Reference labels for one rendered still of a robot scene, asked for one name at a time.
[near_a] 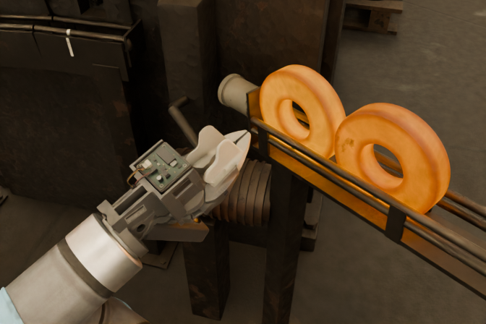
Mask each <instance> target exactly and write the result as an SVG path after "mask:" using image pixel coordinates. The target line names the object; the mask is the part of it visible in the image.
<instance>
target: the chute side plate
mask: <svg viewBox="0 0 486 324"><path fill-rule="evenodd" d="M66 38H68V39H69V42H70V45H71V47H72V52H73V54H74V56H71V54H70V51H69V46H68V44H67V39H66ZM93 64H99V65H104V66H110V67H118V68H119V70H120V73H121V80H122V81H126V82H129V81H130V78H129V72H128V68H127V62H126V58H125V54H124V47H123V43H116V42H110V41H104V40H94V39H89V38H78V37H72V36H67V35H57V34H50V33H40V32H33V31H21V30H0V66H4V67H23V68H33V69H49V70H53V71H59V72H68V73H73V74H82V75H87V76H93V77H95V73H94V70H93Z"/></svg>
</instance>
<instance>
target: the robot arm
mask: <svg viewBox="0 0 486 324"><path fill-rule="evenodd" d="M250 139H251V134H250V133H249V132H248V131H247V130H242V131H238V132H232V133H230V134H227V135H224V136H223V135H222V134H221V133H220V132H219V131H218V130H217V129H215V128H214V127H213V126H206V127H204V128H203V129H202V130H201V131H200V133H199V140H198V145H197V147H196V148H195V149H194V150H193V151H192V152H191V153H188V154H186V155H183V156H181V155H180V154H179V153H177V152H176V151H175V149H173V148H172V147H171V146H170V145H169V144H168V143H167V142H164V141H163V140H162V139H161V140H160V141H159V142H157V143H156V144H155V145H154V146H153V147H152V148H151V149H149V150H148V151H147V152H146V153H144V154H143V155H142V156H140V157H139V158H138V159H137V160H136V161H135V162H134V163H132V164H131V165H130V166H129V167H130V168H131V169H132V170H133V171H134V172H132V174H131V175H130V176H129V177H128V179H127V183H128V185H130V186H131V187H130V188H131V189H130V190H129V191H128V192H127V193H125V194H124V195H123V196H122V197H120V198H119V199H118V200H117V201H116V202H115V203H114V204H113V205H111V204H110V203H109V202H108V201H107V200H104V201H103V202H102V203H101V204H100V205H99V206H98V207H97V209H98V210H99V211H100V212H101V213H102V214H103V215H102V216H103V218H102V217H101V216H99V215H98V214H97V213H92V214H91V215H90V216H89V217H87V218H86V219H85V220H84V221H83V222H82V223H81V224H80V225H78V226H77V227H76V228H75V229H73V230H72V231H71V232H70V233H68V234H67V235H66V236H65V237H64V238H63V239H62V240H61V241H60V242H58V243H57V244H56V245H55V246H54V247H52V248H51V249H50V250H49V251H47V253H46V254H44V255H43V256H42V257H41V258H39V259H38V260H37V261H36V262H35V263H33V264H32V265H31V266H30V267H29V268H28V269H27V270H25V271H24V272H23V273H22V274H21V275H19V276H18V277H17V278H16V279H14V280H13V282H11V283H10V284H9V285H8V286H7V287H5V288H4V287H2V288H1V290H0V324H151V323H150V322H148V321H147V320H146V319H145V318H143V317H141V316H140V315H138V314H137V313H136V312H134V311H133V310H132V309H131V308H130V307H129V305H128V304H126V303H125V302H123V301H122V300H120V299H118V298H116V297H113V296H112V295H113V294H114V293H115V292H117V291H118V290H119V289H120V288H121V287H122V286H123V285H125V283H126V282H128V280H129V279H131V278H132V277H133V276H134V275H135V274H136V273H137V272H138V271H140V270H141V269H142V263H141V261H140V259H139V258H142V257H143V256H144V255H145V254H146V253H147V252H148V251H149V250H148V248H147V247H146V246H145V245H144V243H143V242H142V241H141V240H142V239H147V240H163V241H180V242H202V241H203V240H204V238H205V237H206V235H207V234H208V232H209V228H208V227H207V226H206V225H205V224H204V223H203V222H202V221H201V219H200V218H199V217H198V216H200V215H202V214H203V213H204V214H205V215H207V214H208V213H209V212H210V211H211V210H212V209H213V208H214V207H216V206H217V205H219V204H220V203H221V202H222V201H223V200H224V199H225V198H226V197H227V196H228V194H229V193H230V191H231V189H232V187H233V186H234V183H235V181H236V179H237V177H238V175H239V171H240V169H241V167H242V165H243V163H244V160H245V158H246V155H247V152H248V149H249V146H250ZM156 148H157V149H156ZM155 149H156V150H155ZM149 154H150V155H149ZM146 156H147V157H146ZM145 157H146V158H145ZM144 158H145V159H144ZM143 159H144V160H143ZM142 160H143V161H142ZM134 174H135V175H134ZM199 174H204V175H203V180H204V181H205V182H207V184H202V182H201V181H200V180H201V177H200V175H199ZM133 175H134V177H135V178H136V179H137V181H136V182H135V185H131V184H129V182H128V181H129V179H130V178H131V177H132V176H133ZM138 257H139V258H138Z"/></svg>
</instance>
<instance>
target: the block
mask: <svg viewBox="0 0 486 324"><path fill-rule="evenodd" d="M157 9H158V18H159V25H160V30H161V40H162V46H163V56H164V61H165V67H166V77H167V83H168V89H169V98H170V103H172V102H173V101H175V100H176V99H177V98H179V97H181V96H183V95H185V96H187V97H188V99H189V103H188V104H187V105H186V106H184V107H183V108H181V109H180V111H181V112H186V113H191V114H199V115H202V114H205V113H206V112H207V110H208V108H209V106H210V104H211V102H212V100H213V98H214V97H215V95H216V93H217V91H218V74H217V58H216V27H215V10H214V0H158V4H157Z"/></svg>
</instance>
